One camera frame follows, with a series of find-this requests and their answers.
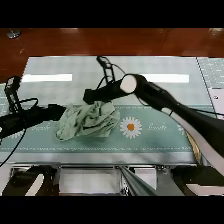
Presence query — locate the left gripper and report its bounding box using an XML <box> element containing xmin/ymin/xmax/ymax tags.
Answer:
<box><xmin>47</xmin><ymin>103</ymin><xmax>67</xmax><ymax>122</ymax></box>

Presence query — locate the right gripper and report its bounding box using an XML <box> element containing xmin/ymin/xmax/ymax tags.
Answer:
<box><xmin>82</xmin><ymin>83</ymin><xmax>114</xmax><ymax>105</ymax></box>

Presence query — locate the pale green shirt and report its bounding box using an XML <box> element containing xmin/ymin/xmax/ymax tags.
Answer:
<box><xmin>54</xmin><ymin>100</ymin><xmax>121</xmax><ymax>142</ymax></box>

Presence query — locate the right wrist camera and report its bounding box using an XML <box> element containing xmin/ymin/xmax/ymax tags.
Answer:
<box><xmin>95</xmin><ymin>55</ymin><xmax>116</xmax><ymax>88</ymax></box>

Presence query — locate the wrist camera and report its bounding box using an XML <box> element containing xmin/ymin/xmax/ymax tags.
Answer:
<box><xmin>4</xmin><ymin>75</ymin><xmax>24</xmax><ymax>113</ymax></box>
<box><xmin>95</xmin><ymin>55</ymin><xmax>116</xmax><ymax>88</ymax></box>

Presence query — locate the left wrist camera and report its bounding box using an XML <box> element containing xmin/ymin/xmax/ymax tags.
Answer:
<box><xmin>4</xmin><ymin>75</ymin><xmax>24</xmax><ymax>113</ymax></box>

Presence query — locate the silver frame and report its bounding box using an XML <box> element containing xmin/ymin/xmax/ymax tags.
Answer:
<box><xmin>0</xmin><ymin>162</ymin><xmax>224</xmax><ymax>197</ymax></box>

